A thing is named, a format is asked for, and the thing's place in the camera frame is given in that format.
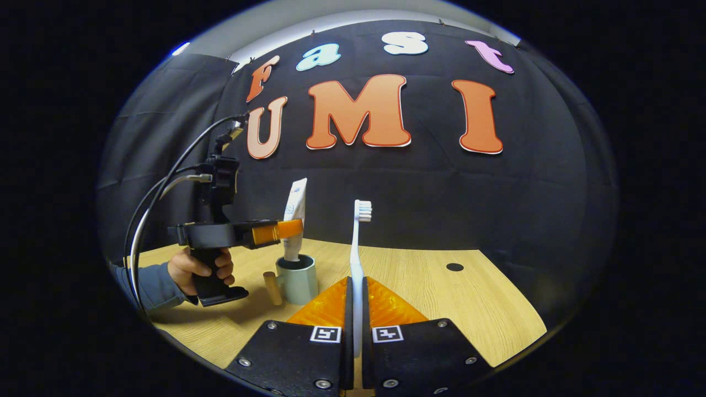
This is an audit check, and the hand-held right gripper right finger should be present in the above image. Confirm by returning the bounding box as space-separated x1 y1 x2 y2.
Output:
362 277 491 395

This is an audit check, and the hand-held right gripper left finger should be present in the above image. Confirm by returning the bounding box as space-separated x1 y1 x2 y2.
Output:
226 277 354 393

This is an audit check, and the white toothpaste tube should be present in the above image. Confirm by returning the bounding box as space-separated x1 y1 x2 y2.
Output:
282 178 308 262

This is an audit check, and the light blue cup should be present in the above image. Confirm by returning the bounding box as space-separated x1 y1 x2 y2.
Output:
263 254 319 306

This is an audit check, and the white toothbrush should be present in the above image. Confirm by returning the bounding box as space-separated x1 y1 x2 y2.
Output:
351 200 373 358

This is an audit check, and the wooden desktop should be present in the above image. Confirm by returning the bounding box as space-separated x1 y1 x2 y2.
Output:
126 238 548 395

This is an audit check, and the grey cable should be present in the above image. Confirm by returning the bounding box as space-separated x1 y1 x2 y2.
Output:
132 174 213 312

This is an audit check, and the black cable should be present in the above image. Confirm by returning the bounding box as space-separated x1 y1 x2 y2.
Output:
124 113 249 265

